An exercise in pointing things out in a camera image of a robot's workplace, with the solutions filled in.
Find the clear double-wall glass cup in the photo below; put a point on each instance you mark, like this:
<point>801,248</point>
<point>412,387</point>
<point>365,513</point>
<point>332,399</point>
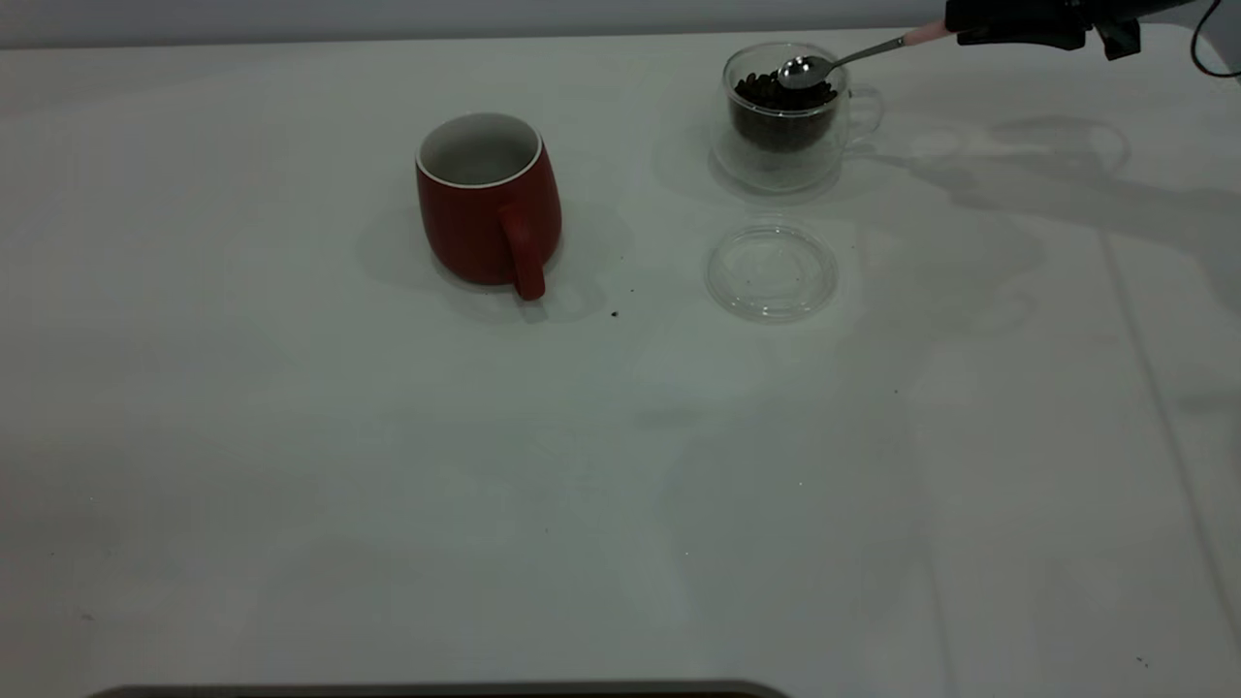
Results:
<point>824,160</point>

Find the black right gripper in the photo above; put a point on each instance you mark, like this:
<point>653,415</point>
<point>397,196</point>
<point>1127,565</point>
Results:
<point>1105,12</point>

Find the red ceramic mug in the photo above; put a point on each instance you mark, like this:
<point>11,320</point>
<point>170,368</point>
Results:
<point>470,228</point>

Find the dark coffee beans pile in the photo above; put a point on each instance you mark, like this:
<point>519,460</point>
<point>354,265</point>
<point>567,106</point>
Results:
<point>780,121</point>

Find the clear round glass lid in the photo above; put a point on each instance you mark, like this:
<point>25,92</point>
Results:
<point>771,276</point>

